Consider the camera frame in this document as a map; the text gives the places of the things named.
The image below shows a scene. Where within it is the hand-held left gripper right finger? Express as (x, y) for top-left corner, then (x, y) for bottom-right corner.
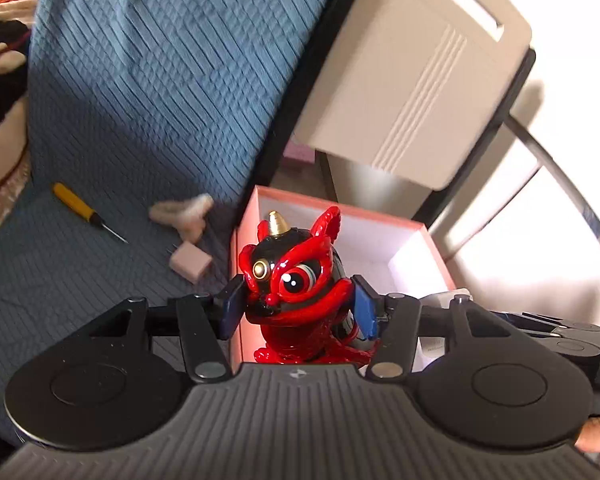
(352, 275), (518, 382)

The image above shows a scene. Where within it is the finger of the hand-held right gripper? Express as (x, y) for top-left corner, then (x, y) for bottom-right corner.
(490, 310), (600, 361)

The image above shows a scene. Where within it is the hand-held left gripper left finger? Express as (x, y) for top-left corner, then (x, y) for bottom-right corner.
(87, 275), (246, 383)

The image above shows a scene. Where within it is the pink charger plug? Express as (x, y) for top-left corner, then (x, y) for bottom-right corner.
(167, 240), (213, 283)

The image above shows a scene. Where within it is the pink box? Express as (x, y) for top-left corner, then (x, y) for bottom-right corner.
(230, 185), (458, 376)

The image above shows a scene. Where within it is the yellow screwdriver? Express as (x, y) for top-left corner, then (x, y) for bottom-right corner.
(52, 182), (129, 245)

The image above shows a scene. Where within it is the black metal tube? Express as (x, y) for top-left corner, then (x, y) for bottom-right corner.
(505, 115), (600, 271)

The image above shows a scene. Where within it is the pink packet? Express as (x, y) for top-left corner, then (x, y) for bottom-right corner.
(282, 141), (317, 166)

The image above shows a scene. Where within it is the blue textured sofa cover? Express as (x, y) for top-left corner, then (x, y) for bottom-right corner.
(0, 0), (353, 461)

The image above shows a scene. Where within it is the beige plastic chair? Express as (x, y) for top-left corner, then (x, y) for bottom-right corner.
(292, 0), (533, 193)

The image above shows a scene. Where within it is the lace cloth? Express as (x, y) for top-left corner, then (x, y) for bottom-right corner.
(0, 152), (33, 266)

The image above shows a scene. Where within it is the striped blanket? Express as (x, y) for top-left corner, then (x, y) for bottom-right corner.
(0, 0), (48, 181)

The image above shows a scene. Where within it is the black sofa frame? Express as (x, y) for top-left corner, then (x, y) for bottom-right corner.
(250, 0), (366, 201)

